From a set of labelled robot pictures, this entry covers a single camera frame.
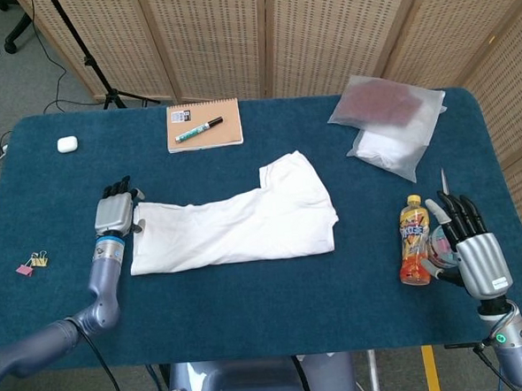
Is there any woven folding screen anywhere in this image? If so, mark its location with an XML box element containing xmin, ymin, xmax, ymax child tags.
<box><xmin>16</xmin><ymin>0</ymin><xmax>522</xmax><ymax>308</ymax></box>

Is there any kraft spiral notebook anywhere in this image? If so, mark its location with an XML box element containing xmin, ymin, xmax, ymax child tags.
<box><xmin>164</xmin><ymin>96</ymin><xmax>245</xmax><ymax>154</ymax></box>

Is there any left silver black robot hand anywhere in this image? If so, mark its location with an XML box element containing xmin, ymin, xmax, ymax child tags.
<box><xmin>89</xmin><ymin>174</ymin><xmax>149</xmax><ymax>241</ymax></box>

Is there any clear cup of colourful clips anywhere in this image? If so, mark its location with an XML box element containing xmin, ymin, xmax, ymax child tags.
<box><xmin>426</xmin><ymin>225</ymin><xmax>464</xmax><ymax>270</ymax></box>

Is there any white earbuds case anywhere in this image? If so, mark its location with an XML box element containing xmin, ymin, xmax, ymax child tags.
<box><xmin>56</xmin><ymin>135</ymin><xmax>80</xmax><ymax>154</ymax></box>

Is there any black tripod stand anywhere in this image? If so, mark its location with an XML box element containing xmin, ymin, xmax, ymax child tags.
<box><xmin>47</xmin><ymin>0</ymin><xmax>162</xmax><ymax>114</ymax></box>

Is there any white t-shirt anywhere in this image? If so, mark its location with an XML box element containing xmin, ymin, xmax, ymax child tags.
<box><xmin>123</xmin><ymin>148</ymin><xmax>342</xmax><ymax>277</ymax></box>

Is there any black office chair base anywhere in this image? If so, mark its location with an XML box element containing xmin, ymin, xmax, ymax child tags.
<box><xmin>0</xmin><ymin>0</ymin><xmax>36</xmax><ymax>56</ymax></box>

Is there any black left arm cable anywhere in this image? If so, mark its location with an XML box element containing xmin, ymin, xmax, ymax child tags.
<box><xmin>76</xmin><ymin>327</ymin><xmax>127</xmax><ymax>391</ymax></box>

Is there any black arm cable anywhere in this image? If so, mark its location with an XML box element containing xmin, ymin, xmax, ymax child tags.
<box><xmin>76</xmin><ymin>327</ymin><xmax>127</xmax><ymax>391</ymax></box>
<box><xmin>473</xmin><ymin>341</ymin><xmax>513</xmax><ymax>391</ymax></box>

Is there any frosted bag with white cloth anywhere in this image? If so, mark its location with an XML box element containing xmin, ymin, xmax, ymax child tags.
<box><xmin>342</xmin><ymin>99</ymin><xmax>451</xmax><ymax>188</ymax></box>

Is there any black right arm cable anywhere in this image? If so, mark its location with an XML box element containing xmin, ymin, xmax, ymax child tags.
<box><xmin>473</xmin><ymin>341</ymin><xmax>513</xmax><ymax>391</ymax></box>

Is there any frosted bag with maroon cloth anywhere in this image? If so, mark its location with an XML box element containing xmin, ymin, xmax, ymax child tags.
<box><xmin>325</xmin><ymin>69</ymin><xmax>448</xmax><ymax>133</ymax></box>

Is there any white table leg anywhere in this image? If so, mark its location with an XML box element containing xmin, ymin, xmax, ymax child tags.
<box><xmin>366</xmin><ymin>349</ymin><xmax>383</xmax><ymax>391</ymax></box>

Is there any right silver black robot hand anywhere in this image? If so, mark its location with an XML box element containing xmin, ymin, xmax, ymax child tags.
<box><xmin>418</xmin><ymin>187</ymin><xmax>516</xmax><ymax>304</ymax></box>

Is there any green white marker pen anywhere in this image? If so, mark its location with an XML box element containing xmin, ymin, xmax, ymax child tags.
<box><xmin>174</xmin><ymin>115</ymin><xmax>226</xmax><ymax>144</ymax></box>

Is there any black torso cable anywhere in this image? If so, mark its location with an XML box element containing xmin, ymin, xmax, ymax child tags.
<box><xmin>290</xmin><ymin>354</ymin><xmax>312</xmax><ymax>391</ymax></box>

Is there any orange drink bottle yellow cap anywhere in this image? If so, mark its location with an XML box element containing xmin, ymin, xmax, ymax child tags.
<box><xmin>395</xmin><ymin>193</ymin><xmax>436</xmax><ymax>287</ymax></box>

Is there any blue table mat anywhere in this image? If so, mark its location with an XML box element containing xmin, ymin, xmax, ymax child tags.
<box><xmin>0</xmin><ymin>83</ymin><xmax>522</xmax><ymax>375</ymax></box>

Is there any yellow floor tape strip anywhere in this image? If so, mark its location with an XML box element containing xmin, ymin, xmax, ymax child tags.
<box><xmin>421</xmin><ymin>344</ymin><xmax>442</xmax><ymax>391</ymax></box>

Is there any blue-grey robot torso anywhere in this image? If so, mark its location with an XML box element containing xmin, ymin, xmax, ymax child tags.
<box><xmin>155</xmin><ymin>351</ymin><xmax>358</xmax><ymax>391</ymax></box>

